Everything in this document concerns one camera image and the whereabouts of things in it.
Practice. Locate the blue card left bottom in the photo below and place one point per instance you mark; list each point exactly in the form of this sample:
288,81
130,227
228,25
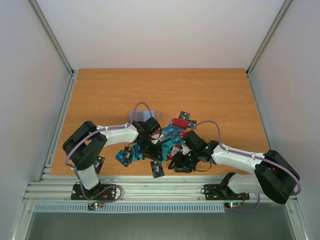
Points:
119,158

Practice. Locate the red card upper right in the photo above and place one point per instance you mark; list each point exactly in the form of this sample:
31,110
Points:
179,123

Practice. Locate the black VIP card left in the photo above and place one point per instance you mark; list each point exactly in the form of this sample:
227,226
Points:
128,154

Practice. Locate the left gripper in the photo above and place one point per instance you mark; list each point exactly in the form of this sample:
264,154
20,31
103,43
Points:
154,153

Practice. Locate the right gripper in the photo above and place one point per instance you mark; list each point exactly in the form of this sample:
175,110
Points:
183,161

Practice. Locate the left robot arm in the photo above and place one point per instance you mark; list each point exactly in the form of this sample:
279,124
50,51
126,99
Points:
83,147

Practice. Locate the blue slotted cable duct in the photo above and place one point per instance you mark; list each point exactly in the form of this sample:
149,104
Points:
128,208

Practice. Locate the left base plate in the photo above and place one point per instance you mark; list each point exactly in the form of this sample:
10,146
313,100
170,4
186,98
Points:
99,193

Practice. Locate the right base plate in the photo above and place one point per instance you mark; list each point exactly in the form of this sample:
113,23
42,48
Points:
215,192

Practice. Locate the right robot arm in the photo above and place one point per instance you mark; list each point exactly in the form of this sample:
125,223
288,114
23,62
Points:
266,173

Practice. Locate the black card lone left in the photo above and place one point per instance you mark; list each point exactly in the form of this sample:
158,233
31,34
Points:
98,164

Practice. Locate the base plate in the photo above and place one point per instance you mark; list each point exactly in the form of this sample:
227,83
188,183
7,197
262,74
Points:
215,192
99,193

